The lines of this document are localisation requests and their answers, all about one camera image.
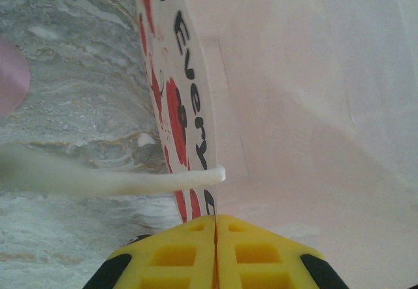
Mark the pink cup holder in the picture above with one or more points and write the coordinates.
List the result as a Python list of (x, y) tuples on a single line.
[(11, 79)]

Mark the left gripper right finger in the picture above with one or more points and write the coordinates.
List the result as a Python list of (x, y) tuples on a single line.
[(261, 259)]

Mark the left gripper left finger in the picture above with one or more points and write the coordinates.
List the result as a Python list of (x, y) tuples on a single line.
[(170, 259)]

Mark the red white paper bag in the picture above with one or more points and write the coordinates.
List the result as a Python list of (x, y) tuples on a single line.
[(294, 106)]

